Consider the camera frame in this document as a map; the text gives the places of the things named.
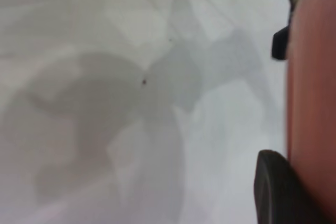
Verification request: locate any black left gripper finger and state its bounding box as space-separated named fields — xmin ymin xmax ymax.
xmin=253 ymin=149 xmax=336 ymax=224

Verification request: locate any pink plastic plate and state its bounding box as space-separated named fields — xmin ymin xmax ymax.
xmin=285 ymin=0 xmax=336 ymax=211

